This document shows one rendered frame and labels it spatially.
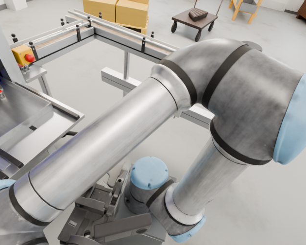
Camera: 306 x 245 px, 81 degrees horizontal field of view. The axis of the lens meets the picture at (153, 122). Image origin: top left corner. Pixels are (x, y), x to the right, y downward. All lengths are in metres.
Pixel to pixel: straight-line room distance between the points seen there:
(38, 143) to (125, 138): 0.63
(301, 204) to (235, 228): 0.76
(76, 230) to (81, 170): 0.17
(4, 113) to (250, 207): 1.87
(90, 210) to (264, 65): 0.39
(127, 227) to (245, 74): 0.34
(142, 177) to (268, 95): 0.42
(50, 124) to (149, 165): 0.50
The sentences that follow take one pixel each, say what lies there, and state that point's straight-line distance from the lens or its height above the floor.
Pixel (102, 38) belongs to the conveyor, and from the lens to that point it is 1.61.
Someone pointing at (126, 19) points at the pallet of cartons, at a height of 0.24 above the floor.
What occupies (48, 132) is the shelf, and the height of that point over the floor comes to 0.88.
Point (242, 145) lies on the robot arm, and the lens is 0.30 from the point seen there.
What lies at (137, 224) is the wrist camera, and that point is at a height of 1.13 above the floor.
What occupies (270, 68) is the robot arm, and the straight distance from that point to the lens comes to 0.29.
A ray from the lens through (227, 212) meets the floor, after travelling 1.82.
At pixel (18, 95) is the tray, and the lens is 1.09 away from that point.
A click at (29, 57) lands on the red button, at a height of 1.01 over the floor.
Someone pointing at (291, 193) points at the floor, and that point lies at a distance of 2.29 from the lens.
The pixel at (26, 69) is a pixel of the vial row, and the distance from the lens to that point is 1.23.
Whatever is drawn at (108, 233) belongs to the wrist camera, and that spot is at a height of 1.13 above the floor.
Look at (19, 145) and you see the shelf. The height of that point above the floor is 0.88.
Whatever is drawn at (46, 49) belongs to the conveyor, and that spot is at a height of 0.92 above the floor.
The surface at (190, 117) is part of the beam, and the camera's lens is 1.58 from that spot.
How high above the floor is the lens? 1.53
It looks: 47 degrees down
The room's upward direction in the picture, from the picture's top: 13 degrees clockwise
